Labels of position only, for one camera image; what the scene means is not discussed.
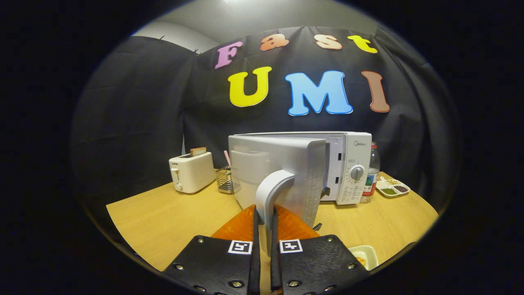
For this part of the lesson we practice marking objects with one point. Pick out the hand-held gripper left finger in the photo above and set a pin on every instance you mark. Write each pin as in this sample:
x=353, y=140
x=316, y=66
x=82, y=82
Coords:
x=257, y=262

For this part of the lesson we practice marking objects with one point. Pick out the clear plastic water bottle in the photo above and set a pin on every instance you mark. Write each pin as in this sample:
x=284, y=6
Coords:
x=370, y=180

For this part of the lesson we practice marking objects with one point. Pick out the white divided spice dish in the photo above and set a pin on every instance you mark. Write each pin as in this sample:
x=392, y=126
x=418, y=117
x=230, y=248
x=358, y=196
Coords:
x=393, y=189

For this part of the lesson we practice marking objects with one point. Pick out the toast slice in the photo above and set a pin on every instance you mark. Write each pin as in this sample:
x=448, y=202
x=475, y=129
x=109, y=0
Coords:
x=198, y=151

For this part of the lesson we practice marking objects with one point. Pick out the cream rectangular tray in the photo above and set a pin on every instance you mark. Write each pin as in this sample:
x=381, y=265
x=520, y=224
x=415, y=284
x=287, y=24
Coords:
x=370, y=254

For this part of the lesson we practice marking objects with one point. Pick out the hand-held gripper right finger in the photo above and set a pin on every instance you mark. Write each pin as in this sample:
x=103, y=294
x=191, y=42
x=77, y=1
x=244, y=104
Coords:
x=275, y=266

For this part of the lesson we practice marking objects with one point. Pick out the pink striped straw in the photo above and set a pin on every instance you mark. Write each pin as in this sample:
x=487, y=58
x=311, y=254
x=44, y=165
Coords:
x=227, y=157

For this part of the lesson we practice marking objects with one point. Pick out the white microwave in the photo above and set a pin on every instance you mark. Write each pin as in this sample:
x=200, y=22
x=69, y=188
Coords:
x=278, y=159

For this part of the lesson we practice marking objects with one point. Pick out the white toaster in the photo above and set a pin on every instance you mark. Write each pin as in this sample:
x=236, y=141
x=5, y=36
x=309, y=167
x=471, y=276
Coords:
x=194, y=172

